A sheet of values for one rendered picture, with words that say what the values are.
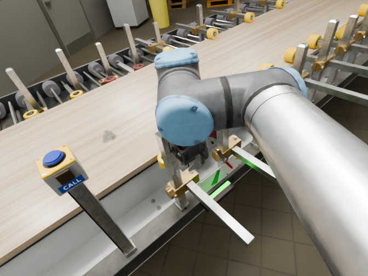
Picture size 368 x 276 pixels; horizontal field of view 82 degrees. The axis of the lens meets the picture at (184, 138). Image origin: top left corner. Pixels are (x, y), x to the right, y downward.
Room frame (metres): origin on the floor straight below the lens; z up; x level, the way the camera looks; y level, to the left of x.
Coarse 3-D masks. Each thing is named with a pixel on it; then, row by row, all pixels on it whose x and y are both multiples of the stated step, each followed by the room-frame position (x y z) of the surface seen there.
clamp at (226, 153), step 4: (232, 136) 0.66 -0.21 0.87; (232, 140) 0.64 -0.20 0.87; (236, 140) 0.63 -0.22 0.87; (240, 140) 0.63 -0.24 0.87; (232, 144) 0.61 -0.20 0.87; (236, 144) 0.61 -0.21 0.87; (240, 144) 0.63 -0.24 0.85; (216, 148) 0.61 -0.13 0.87; (228, 148) 0.59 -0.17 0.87; (212, 152) 0.60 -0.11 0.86; (224, 152) 0.58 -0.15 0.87; (228, 152) 0.59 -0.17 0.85; (212, 156) 0.59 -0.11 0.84; (216, 156) 0.57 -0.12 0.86; (228, 156) 0.59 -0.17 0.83; (216, 160) 0.58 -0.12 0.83; (220, 160) 0.56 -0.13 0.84
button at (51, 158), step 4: (52, 152) 0.35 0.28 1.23; (56, 152) 0.34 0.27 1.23; (60, 152) 0.34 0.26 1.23; (44, 156) 0.34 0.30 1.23; (48, 156) 0.34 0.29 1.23; (52, 156) 0.33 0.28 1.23; (56, 156) 0.33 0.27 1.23; (60, 156) 0.33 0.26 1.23; (44, 160) 0.32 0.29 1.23; (48, 160) 0.32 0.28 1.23; (52, 160) 0.32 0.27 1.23; (56, 160) 0.32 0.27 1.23; (44, 164) 0.32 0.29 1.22; (48, 164) 0.31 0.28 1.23; (52, 164) 0.31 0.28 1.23
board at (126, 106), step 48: (336, 0) 2.24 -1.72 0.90; (192, 48) 1.68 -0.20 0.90; (240, 48) 1.51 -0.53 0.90; (96, 96) 1.19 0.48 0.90; (144, 96) 1.09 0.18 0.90; (0, 144) 0.88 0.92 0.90; (48, 144) 0.81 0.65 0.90; (96, 144) 0.74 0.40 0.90; (144, 144) 0.68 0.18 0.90; (0, 192) 0.56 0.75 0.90; (48, 192) 0.51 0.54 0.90; (96, 192) 0.47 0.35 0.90; (0, 240) 0.35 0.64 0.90
